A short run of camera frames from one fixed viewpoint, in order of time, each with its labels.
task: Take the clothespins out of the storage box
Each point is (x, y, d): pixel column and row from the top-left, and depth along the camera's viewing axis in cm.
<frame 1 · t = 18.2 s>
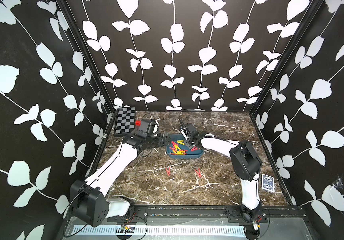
left hand: (166, 138, 80), fingers open
right hand: (189, 136, 98), fingers open
teal plastic storage box: (189, 154, 96), point 2 cm above the table
black white checkerboard: (125, 120, 113), point 3 cm above the table
red clothespin: (168, 171, 90), on the table
red clothespin 2: (198, 172, 90), on the table
blue playing card deck: (267, 182, 85), point 2 cm above the table
yellow clothespin in box: (177, 150, 99), on the table

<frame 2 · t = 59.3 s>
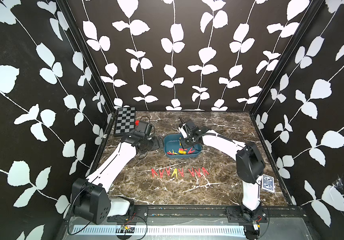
left hand: (159, 143, 82), fingers open
right hand: (181, 141, 92), fingers closed
red clothespin 3: (153, 172, 90), on the table
red clothespin 4: (161, 173, 88), on the table
red clothespin 5: (182, 172, 90), on the table
red clothespin 7: (204, 171, 90), on the table
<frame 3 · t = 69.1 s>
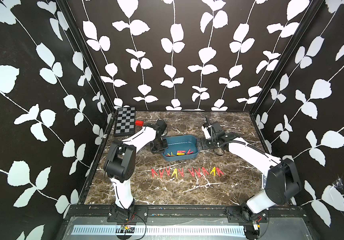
left hand: (165, 149, 92), fingers closed
right hand: (200, 141, 88), fingers open
red clothespin 8: (219, 171, 90), on the table
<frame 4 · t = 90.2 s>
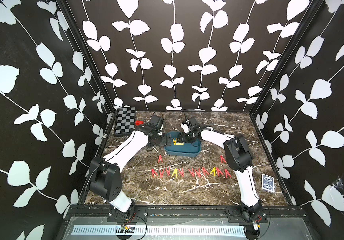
left hand: (165, 140, 86), fingers open
right hand: (179, 137, 100), fingers open
yellow clothespin in box: (175, 142, 103), on the table
red clothespin eleventh: (160, 158, 95), point 2 cm above the table
the other named things where they were.

